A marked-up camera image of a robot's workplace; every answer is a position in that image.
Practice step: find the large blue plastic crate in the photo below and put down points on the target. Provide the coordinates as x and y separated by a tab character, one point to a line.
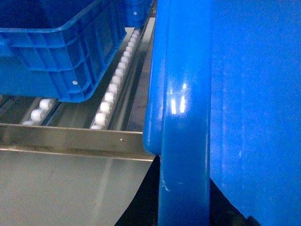
225	106

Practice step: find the steel roller shelf rack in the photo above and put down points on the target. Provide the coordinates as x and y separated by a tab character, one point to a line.
109	124

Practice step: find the blue crate behind on shelf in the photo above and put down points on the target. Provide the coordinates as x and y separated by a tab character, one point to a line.
136	12

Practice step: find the blue crate on left shelf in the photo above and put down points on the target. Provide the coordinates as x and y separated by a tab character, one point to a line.
57	49

